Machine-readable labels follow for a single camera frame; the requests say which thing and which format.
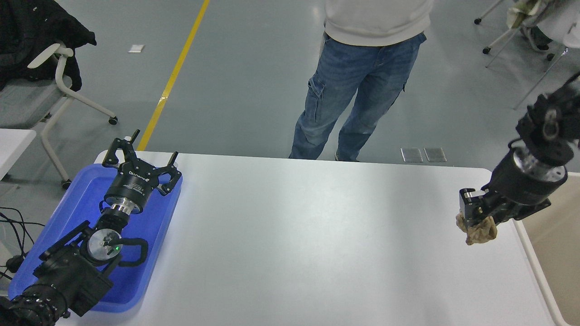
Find large pale bin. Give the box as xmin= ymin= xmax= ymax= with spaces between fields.
xmin=512 ymin=172 xmax=580 ymax=326

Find tan paper ball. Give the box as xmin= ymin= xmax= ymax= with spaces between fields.
xmin=455 ymin=212 xmax=498 ymax=246

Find beige cloth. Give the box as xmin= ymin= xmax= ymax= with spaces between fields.
xmin=506 ymin=0 xmax=544 ymax=29

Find seated person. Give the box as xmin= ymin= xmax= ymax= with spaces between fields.
xmin=528 ymin=0 xmax=580 ymax=62

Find black jacket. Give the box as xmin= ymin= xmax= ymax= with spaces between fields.
xmin=0 ymin=0 xmax=97 ymax=92

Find grey chair with armrest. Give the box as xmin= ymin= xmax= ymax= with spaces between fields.
xmin=0 ymin=42 xmax=119 ymax=190

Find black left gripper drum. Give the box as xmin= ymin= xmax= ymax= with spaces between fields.
xmin=105 ymin=163 xmax=160 ymax=214

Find small white table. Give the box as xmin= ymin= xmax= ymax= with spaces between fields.
xmin=0 ymin=128 xmax=37 ymax=181

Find blue plastic tray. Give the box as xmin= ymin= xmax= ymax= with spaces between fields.
xmin=8 ymin=163 xmax=184 ymax=314

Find white-legged wheeled chair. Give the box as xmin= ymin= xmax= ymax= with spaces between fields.
xmin=474 ymin=0 xmax=544 ymax=68

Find black cables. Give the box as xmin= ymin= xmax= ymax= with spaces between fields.
xmin=0 ymin=206 xmax=46 ymax=281

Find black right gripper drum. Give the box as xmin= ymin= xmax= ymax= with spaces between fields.
xmin=481 ymin=152 xmax=568 ymax=210

